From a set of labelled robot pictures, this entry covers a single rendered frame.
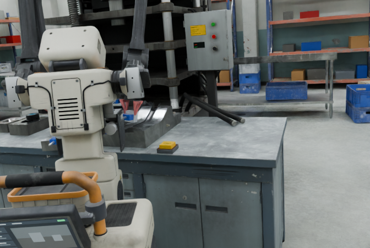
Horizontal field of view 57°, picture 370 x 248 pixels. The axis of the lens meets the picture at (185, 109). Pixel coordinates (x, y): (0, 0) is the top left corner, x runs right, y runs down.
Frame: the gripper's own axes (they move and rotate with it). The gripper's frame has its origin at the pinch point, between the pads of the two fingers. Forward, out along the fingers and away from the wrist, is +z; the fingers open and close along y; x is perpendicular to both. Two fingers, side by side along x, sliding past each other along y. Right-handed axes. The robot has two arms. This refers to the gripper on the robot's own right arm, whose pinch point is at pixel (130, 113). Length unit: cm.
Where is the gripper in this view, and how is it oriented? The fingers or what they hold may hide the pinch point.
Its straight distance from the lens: 171.6
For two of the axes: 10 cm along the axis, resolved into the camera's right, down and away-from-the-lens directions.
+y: -9.4, -1.2, 3.2
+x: -3.3, 0.9, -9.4
